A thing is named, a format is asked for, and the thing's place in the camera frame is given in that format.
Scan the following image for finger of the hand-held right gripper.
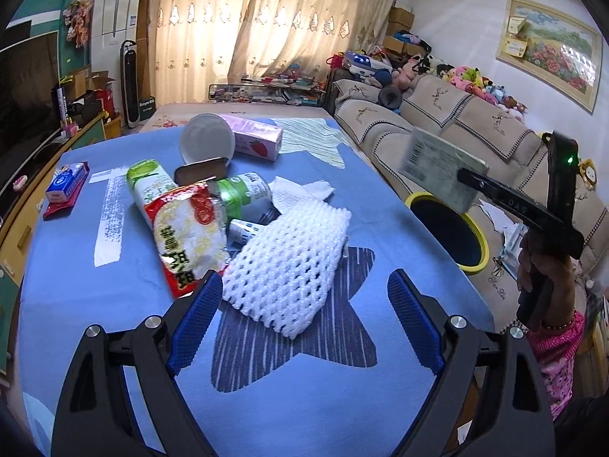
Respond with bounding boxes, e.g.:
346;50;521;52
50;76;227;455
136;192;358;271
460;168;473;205
457;168;553;229

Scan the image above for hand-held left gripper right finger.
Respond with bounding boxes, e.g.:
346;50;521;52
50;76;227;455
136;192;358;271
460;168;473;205
386;269;557;457

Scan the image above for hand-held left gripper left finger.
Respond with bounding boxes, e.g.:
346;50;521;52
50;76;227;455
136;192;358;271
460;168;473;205
50;270;224;457

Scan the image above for yellow rimmed black bin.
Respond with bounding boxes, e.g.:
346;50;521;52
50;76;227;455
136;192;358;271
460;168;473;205
404;192;491;274

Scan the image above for grey packet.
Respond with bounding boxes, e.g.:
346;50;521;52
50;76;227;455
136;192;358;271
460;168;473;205
399;126;490;215

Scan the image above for red and white snack bag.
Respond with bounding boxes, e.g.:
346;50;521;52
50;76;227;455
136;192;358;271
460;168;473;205
143;182;230;300

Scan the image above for green and white packet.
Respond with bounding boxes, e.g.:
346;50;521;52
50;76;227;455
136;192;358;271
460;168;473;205
126;159;179;229

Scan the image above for white paper tissue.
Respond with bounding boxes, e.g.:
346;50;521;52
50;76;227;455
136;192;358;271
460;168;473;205
269;176;335;215

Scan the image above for person's right forearm pink sleeve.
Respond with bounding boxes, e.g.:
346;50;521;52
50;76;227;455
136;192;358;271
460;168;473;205
526;312;588;420

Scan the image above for person's right hand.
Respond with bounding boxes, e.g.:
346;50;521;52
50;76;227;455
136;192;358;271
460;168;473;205
518;238;585;331

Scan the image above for white loose papers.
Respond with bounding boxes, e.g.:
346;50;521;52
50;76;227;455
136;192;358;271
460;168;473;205
478;200;519;243

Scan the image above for yellow round toy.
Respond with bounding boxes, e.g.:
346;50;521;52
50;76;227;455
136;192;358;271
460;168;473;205
578;159;599;190

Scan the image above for blue star printed tablecloth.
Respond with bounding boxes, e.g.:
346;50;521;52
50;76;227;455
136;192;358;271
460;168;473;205
14;105;496;457

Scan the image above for white foam fruit net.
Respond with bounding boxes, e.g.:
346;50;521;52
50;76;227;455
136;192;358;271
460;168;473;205
221;199;353;340

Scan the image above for beige sofa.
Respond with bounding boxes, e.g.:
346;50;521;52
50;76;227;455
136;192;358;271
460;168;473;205
330;74;609;334

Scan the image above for row of plush toys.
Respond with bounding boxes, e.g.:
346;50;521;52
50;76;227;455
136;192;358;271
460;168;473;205
428;54;529;115

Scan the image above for framed flower field painting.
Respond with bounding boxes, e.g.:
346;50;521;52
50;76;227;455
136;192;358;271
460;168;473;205
495;0;604;114

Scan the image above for pink plush toy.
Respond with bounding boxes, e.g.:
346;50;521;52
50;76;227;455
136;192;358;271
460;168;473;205
392;59;422;89

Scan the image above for dark flat tin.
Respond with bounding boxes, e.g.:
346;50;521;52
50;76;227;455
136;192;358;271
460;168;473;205
174;157;230;186

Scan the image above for red flat packet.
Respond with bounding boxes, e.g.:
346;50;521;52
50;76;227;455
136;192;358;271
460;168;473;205
43;162;91;221

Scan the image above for blue and white bag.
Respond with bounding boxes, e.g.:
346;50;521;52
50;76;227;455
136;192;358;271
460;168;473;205
345;50;391;77

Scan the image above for stack of cardboard boxes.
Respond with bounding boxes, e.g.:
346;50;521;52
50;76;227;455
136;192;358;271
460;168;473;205
383;7;429;55

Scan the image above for blue and white pack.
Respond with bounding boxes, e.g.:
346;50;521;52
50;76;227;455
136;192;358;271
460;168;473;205
45;164;86;205

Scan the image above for pink strawberry carton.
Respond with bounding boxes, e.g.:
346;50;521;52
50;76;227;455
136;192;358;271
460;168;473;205
220;114;284;161

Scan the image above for floral floor mat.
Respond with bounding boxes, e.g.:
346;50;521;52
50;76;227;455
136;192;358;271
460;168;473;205
142;104;329;133

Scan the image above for yellow bucket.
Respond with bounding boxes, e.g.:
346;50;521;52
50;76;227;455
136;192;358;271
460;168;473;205
102;112;123;141

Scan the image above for wooden television cabinet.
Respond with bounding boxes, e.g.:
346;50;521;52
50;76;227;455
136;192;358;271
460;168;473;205
0;112;108;296

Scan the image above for black tower fan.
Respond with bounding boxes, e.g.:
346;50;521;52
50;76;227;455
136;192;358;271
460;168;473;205
120;39;143;128

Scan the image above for open cardboard boxes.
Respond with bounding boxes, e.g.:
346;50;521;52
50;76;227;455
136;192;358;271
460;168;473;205
62;69;117;120

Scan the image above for black television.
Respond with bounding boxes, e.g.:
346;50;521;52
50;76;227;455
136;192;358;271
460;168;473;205
0;31;62;191

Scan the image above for cream embroidered curtain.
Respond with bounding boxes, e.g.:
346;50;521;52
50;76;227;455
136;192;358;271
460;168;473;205
147;0;410;105

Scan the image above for artificial flower decoration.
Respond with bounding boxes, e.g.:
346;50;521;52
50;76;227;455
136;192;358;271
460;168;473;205
63;0;93;48

